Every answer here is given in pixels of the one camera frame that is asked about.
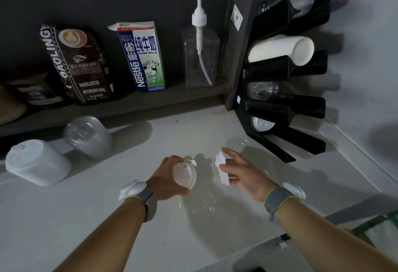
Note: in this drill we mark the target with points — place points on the person's right hand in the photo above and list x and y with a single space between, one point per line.
253 180

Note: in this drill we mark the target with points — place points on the person's left hand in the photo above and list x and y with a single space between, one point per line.
161 183

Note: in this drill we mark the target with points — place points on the person's right thumb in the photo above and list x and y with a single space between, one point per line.
234 181

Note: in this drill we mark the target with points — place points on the person's left thumb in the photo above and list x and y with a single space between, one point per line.
182 191

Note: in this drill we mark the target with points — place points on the white cup lid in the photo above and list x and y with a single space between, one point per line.
185 174

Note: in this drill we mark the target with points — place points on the small stack of white lids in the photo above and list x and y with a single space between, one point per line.
219 158

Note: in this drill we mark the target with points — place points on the person's right forearm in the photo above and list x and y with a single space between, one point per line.
323 237

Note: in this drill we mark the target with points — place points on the person's left forearm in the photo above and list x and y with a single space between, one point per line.
105 237

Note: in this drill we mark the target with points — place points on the grey wristband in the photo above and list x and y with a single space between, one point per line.
150 205
276 202

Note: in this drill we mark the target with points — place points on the white wrist tracker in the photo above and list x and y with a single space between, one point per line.
295 190
132 188

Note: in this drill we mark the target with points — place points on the stack of white lids in rack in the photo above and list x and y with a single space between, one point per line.
261 124

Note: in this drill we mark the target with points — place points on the dark wooden shelf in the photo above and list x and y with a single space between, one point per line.
155 102

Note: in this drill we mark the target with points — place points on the stack of small clear cups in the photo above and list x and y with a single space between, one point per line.
262 90

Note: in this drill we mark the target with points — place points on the sleeve of clear lids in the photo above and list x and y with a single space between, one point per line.
88 138

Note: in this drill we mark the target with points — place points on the clear pump dispenser bottle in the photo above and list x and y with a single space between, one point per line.
200 57

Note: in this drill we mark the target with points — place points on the blue white milk carton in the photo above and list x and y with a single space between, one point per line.
143 60

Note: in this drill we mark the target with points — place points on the stack of white paper cups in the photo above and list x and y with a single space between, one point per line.
279 48

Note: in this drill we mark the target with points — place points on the dark coffee bean bag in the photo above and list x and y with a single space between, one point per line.
84 69

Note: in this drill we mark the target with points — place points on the white sticker label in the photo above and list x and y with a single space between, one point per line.
237 17

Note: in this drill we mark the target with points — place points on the black cup dispenser rack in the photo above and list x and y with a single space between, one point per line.
273 20

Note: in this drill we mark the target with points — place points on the dark brown labelled bag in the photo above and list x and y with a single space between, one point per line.
37 93

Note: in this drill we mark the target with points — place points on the brown paper bag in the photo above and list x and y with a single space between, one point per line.
11 107

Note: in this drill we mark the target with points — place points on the green metal frame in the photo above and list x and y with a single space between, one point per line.
365 226

